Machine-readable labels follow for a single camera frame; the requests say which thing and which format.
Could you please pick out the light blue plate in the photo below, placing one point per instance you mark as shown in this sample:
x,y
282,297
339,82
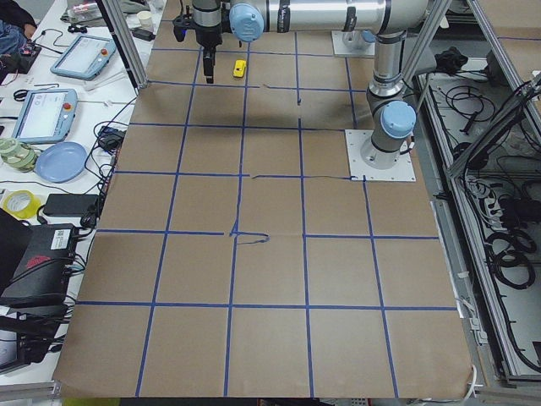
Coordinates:
x,y
61,162

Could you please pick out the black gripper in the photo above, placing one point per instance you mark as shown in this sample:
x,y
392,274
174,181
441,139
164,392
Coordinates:
x,y
208,37

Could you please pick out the brown paper table cover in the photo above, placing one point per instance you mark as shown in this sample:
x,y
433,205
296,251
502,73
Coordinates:
x,y
235,256

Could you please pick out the upper teach pendant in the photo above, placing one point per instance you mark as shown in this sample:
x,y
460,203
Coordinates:
x,y
85,58

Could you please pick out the black power adapter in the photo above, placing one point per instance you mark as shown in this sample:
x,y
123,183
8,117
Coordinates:
x,y
69,205

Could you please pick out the aluminium frame post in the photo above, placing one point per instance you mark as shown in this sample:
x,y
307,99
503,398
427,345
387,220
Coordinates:
x,y
113,16
430,25

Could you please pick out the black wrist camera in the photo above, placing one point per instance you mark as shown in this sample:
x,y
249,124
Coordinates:
x,y
181,25

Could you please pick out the white paper cup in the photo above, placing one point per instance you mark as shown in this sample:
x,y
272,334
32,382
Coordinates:
x,y
145,20

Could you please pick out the teach pendant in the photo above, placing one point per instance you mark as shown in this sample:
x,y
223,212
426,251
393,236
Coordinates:
x,y
85,58
46,116

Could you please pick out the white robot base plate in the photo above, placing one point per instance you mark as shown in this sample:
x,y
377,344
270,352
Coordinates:
x,y
366,163

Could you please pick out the aluminium frame post left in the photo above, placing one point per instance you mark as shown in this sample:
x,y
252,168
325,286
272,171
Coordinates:
x,y
113,16

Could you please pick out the lower teach pendant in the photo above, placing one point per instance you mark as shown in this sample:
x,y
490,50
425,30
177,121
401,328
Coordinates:
x,y
46,116

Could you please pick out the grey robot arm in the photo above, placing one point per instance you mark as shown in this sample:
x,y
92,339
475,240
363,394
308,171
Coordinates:
x,y
248,20
394,119

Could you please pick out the aluminium frame post right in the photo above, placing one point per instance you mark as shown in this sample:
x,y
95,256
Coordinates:
x,y
430,25

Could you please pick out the green tape rolls stack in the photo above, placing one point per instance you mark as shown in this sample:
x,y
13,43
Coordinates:
x,y
19,155

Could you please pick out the black computer box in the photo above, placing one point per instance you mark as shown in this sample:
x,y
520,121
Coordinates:
x,y
34,262

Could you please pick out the yellow tape roll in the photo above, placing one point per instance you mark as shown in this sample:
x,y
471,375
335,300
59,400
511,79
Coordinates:
x,y
21,204

